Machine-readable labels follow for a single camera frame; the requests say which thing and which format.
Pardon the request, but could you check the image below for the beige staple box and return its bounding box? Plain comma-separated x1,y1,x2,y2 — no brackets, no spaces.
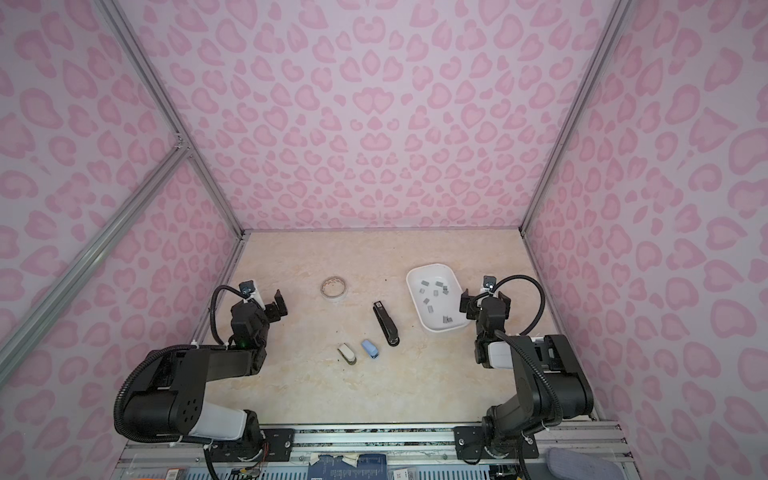
337,343,357,365

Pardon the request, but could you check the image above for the black stapler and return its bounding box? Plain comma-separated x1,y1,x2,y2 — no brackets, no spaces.
372,301,400,347

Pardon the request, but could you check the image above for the blue staple box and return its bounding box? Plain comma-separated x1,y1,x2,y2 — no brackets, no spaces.
361,339,379,359

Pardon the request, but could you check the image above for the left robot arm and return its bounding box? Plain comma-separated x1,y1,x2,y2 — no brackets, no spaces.
113,285,288,451

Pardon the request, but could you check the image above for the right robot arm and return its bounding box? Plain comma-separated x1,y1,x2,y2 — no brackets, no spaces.
453,291,594,465

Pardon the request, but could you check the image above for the white plastic tray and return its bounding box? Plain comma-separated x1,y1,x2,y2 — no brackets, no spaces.
406,263,470,333

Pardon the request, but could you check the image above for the clear tape roll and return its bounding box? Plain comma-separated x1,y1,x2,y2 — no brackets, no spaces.
320,276,347,301

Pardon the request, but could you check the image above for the grey cloth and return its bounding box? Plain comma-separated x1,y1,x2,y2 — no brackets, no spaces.
545,448,624,480

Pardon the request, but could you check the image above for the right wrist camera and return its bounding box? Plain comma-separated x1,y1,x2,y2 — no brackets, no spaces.
481,275,498,295

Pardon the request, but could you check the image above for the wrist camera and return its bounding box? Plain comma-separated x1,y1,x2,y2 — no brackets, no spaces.
481,275,498,295
238,280,265,309

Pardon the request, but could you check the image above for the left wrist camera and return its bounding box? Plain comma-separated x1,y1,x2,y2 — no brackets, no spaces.
238,280,265,309

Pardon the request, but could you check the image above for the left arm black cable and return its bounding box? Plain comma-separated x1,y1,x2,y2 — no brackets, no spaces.
208,284,247,348

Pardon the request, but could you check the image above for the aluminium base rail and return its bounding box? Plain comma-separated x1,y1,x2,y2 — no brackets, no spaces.
110,419,637,480

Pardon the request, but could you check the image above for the blue box on rail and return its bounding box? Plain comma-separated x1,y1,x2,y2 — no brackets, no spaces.
307,454,388,480

